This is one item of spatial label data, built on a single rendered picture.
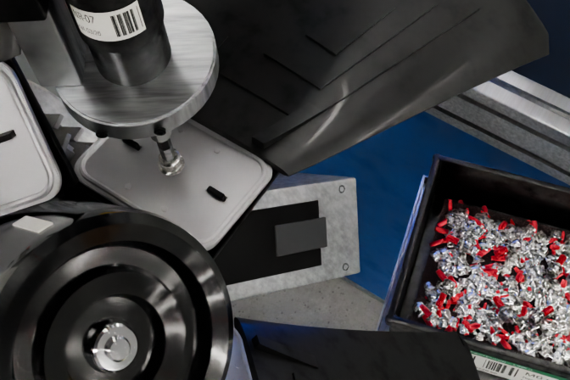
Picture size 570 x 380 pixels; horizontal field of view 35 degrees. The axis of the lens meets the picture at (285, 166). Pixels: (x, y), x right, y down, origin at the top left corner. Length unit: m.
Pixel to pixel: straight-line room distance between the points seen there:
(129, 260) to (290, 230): 0.24
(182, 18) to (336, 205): 0.29
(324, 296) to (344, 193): 1.05
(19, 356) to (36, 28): 0.13
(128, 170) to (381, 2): 0.18
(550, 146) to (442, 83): 0.39
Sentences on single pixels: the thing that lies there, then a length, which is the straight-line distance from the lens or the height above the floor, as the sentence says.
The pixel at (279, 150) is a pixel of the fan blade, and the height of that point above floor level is 1.19.
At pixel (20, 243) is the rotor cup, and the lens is 0.38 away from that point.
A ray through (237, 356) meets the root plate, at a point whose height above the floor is 1.09.
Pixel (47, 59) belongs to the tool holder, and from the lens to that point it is 0.37.
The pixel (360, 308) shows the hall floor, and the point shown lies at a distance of 1.69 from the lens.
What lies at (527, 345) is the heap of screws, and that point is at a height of 0.83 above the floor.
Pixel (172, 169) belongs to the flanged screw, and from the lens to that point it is 0.46.
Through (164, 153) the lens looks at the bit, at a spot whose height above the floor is 1.21.
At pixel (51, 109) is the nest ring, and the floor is 1.08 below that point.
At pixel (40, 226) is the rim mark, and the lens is 0.38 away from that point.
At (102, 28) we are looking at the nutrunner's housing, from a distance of 0.34.
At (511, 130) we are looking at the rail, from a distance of 0.91.
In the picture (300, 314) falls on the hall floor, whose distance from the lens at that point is 1.69.
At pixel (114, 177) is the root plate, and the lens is 0.47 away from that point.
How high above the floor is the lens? 1.59
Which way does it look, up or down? 61 degrees down
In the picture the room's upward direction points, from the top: 7 degrees counter-clockwise
